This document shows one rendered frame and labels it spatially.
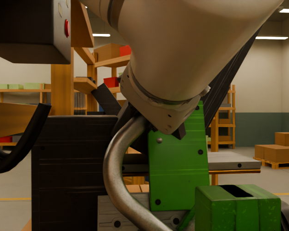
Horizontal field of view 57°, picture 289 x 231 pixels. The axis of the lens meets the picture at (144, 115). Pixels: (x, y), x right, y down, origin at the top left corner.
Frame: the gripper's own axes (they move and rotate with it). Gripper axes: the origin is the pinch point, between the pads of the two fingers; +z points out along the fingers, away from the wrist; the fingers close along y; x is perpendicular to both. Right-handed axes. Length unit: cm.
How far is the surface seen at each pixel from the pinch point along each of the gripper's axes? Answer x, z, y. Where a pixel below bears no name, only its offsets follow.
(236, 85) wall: -588, 801, -60
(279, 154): -313, 500, -211
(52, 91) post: -2, 76, 46
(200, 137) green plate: -7.0, 7.4, -9.7
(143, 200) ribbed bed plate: 8.9, 9.7, -9.9
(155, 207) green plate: 8.6, 8.2, -12.2
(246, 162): -15.4, 19.1, -23.0
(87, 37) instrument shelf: -18, 38, 37
